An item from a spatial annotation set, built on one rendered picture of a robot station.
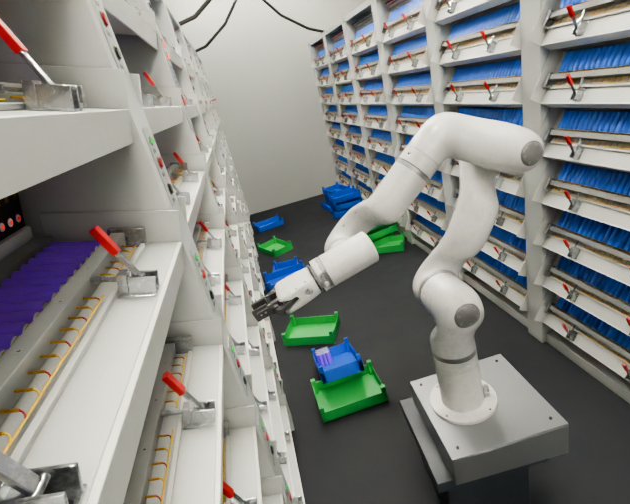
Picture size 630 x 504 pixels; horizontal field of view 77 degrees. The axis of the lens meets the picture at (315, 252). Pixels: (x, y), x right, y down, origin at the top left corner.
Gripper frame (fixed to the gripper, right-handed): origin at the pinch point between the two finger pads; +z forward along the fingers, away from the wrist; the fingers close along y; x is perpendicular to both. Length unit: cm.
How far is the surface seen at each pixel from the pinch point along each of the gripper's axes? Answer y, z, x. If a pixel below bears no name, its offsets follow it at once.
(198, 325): -25.7, 5.1, 16.4
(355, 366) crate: 56, -9, -78
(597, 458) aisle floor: -10, -65, -105
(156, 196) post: -25.4, -2.1, 38.0
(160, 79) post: 45, -5, 59
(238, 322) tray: 14.7, 10.7, -7.5
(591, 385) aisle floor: 16, -87, -111
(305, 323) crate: 121, 8, -85
